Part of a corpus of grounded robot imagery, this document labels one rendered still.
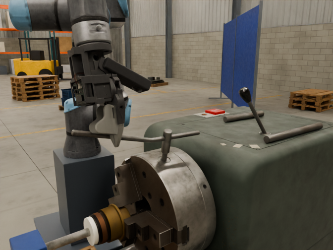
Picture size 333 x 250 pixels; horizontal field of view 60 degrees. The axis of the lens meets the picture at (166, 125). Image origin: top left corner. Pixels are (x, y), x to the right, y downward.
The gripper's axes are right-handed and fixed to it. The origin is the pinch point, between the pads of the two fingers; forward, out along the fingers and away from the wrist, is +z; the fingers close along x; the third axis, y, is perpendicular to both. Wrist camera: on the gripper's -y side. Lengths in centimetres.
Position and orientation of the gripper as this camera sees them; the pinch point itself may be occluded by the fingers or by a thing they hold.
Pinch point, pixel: (118, 140)
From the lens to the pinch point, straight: 63.2
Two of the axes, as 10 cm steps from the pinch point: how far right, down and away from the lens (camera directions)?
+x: 5.8, -0.3, -8.1
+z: 1.5, 9.9, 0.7
